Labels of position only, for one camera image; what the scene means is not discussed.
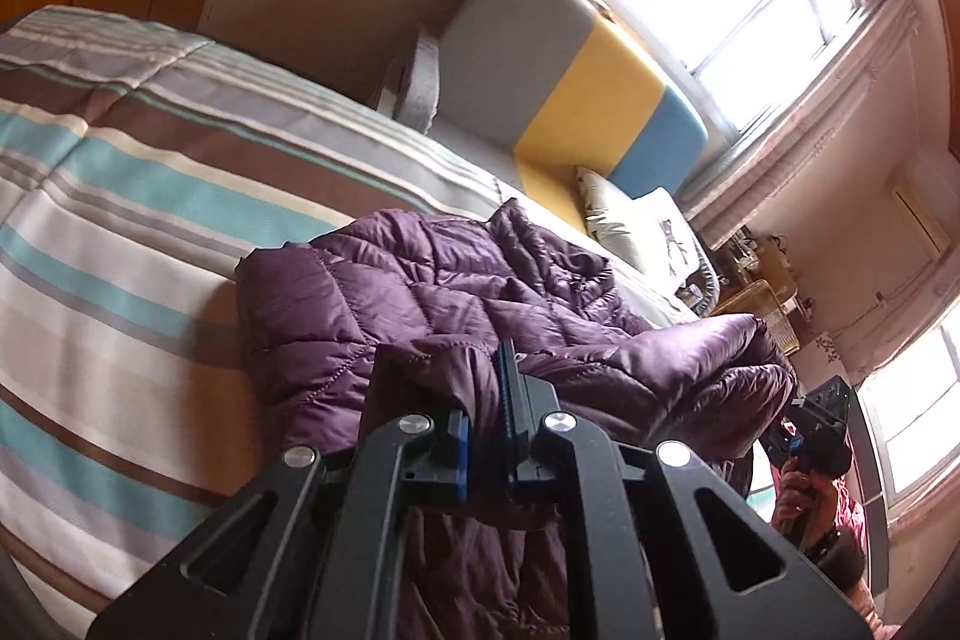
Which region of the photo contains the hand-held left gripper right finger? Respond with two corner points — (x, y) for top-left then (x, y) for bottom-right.
(495, 338), (893, 640)

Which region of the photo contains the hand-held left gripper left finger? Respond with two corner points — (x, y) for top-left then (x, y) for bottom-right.
(86, 344), (481, 640)

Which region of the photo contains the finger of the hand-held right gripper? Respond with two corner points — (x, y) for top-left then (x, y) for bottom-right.
(760, 419), (797, 467)

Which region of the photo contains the purple down jacket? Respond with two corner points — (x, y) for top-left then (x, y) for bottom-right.
(234, 197), (800, 640)

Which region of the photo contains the person's right forearm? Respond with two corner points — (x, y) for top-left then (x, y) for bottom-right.
(806, 486), (901, 640)

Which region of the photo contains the person's right hand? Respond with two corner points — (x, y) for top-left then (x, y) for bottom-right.
(771, 464), (842, 542)

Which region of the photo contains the rattan chair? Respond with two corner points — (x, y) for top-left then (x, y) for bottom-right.
(709, 278), (801, 357)

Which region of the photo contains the cluttered side table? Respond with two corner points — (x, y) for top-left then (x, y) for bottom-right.
(718, 226), (797, 283)

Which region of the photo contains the white printed pillow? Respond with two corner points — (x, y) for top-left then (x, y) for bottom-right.
(574, 164), (711, 305)

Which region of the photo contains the white air conditioner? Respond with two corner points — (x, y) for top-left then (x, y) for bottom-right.
(889, 149), (960, 260)

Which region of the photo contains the grey yellow blue headboard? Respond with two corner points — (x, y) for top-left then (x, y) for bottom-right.
(379, 0), (725, 319)

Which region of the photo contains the bed with striped cover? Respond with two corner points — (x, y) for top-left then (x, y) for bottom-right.
(0, 6), (706, 626)

